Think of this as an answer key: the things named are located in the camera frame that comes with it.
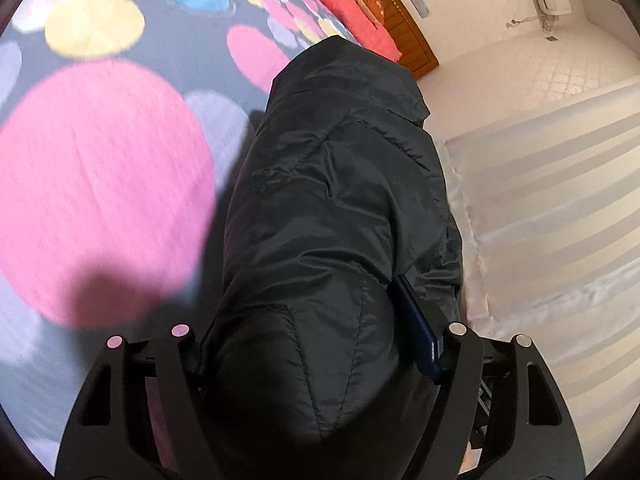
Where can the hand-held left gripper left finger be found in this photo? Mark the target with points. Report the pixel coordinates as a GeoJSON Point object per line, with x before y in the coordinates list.
{"type": "Point", "coordinates": [172, 365]}

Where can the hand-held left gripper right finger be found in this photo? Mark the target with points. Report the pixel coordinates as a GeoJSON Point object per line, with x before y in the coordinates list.
{"type": "Point", "coordinates": [417, 325]}

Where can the black puffer jacket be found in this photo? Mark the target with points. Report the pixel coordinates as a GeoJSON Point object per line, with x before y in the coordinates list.
{"type": "Point", "coordinates": [320, 240]}

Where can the cream curtain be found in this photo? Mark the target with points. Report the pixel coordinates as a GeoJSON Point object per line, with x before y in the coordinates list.
{"type": "Point", "coordinates": [550, 200]}

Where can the dotted colourful bed sheet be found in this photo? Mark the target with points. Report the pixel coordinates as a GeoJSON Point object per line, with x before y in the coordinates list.
{"type": "Point", "coordinates": [100, 170]}

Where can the wooden headboard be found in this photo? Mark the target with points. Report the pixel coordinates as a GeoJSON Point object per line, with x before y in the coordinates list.
{"type": "Point", "coordinates": [407, 40]}

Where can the red pillow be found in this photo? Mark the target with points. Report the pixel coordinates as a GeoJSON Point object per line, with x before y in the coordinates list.
{"type": "Point", "coordinates": [350, 20]}

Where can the grey wall switch plate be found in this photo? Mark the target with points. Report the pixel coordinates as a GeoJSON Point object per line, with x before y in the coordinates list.
{"type": "Point", "coordinates": [420, 6]}

